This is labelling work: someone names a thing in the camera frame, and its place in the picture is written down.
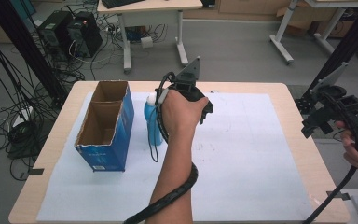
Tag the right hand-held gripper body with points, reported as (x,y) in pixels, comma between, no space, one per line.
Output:
(338,107)

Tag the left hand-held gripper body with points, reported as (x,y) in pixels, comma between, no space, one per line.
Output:
(188,84)

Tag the person's left hand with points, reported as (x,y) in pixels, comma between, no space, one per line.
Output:
(180,115)

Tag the white table mat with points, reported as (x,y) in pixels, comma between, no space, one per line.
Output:
(245,149)

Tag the blue bottle with white cap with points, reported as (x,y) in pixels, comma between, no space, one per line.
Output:
(153,124)

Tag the white power adapter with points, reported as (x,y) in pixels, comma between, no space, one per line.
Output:
(146,42)

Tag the black tape strip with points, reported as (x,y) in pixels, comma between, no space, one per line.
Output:
(338,195)
(36,171)

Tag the wooden desk with white legs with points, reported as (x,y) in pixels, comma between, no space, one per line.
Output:
(155,5)

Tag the white-framed desk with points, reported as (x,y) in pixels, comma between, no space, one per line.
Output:
(287,37)

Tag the brown cardboard boxes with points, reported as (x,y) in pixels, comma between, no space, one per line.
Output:
(315,21)

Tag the blue cardboard box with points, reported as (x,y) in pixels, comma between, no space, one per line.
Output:
(115,146)

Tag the black keyboard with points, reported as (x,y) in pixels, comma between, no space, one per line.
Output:
(121,2)

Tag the black computer tower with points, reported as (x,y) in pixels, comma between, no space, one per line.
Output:
(54,32)
(85,34)

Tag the white power strip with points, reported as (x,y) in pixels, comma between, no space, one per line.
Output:
(22,115)

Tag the black metal frame post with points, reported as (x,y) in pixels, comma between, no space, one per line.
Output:
(351,40)
(28,53)

